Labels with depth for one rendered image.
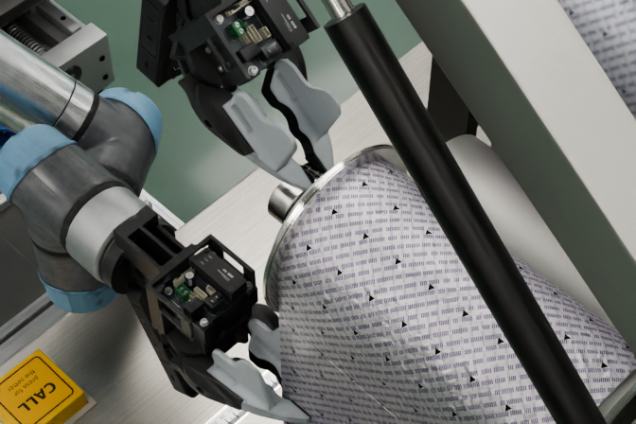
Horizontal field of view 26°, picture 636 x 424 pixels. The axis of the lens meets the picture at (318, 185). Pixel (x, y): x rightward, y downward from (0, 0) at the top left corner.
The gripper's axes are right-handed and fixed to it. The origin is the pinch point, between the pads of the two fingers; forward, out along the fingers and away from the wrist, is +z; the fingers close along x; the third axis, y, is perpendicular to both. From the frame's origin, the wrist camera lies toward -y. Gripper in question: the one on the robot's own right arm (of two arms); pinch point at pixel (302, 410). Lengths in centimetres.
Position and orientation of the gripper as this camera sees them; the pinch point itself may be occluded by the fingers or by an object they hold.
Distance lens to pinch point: 110.6
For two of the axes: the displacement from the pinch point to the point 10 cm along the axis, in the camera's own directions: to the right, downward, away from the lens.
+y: 0.0, -6.2, -7.9
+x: 7.0, -5.6, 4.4
